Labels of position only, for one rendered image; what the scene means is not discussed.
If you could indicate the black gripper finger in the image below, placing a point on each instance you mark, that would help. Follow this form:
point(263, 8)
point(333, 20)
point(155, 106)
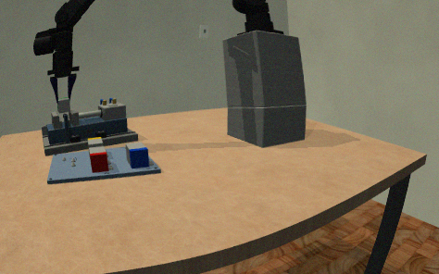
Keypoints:
point(71, 81)
point(54, 83)

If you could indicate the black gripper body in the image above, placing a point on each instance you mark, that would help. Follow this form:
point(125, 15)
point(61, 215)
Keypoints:
point(63, 65)

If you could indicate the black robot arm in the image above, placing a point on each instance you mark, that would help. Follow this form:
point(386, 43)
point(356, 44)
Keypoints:
point(59, 39)

